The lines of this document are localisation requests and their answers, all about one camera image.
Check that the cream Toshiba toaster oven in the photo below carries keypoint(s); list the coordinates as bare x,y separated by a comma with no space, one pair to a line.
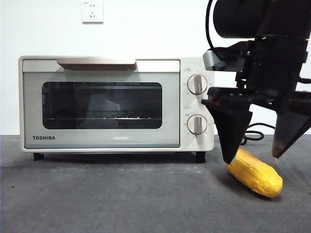
192,63

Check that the cream timer knob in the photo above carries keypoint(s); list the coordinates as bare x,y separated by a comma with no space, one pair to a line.
196,124

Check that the white wall socket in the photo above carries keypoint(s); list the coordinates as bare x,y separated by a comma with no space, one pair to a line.
92,12

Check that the cream temperature knob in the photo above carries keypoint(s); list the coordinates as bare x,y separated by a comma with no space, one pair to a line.
196,85

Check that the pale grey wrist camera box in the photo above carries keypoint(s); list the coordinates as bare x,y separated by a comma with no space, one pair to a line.
210,59

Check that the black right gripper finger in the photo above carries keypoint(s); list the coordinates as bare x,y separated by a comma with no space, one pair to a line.
286,131
229,131

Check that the yellow corn cob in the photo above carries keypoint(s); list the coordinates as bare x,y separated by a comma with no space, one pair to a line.
257,177

